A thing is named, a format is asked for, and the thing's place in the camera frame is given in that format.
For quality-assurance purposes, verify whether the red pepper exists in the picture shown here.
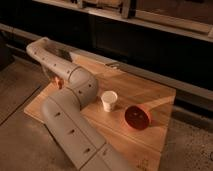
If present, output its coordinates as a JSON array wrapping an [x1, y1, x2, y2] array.
[[55, 77, 64, 89]]

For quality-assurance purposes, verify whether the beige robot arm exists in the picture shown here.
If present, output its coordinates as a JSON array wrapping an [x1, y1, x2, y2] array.
[[26, 37, 135, 171]]

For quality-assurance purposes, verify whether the white paper cup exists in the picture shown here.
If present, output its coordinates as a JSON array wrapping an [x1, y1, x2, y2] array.
[[101, 91, 118, 112]]

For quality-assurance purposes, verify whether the red bowl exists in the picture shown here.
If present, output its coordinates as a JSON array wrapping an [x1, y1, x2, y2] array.
[[124, 104, 152, 130]]

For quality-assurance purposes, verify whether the wooden table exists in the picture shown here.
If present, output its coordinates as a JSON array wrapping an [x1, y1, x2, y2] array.
[[23, 50, 177, 171]]

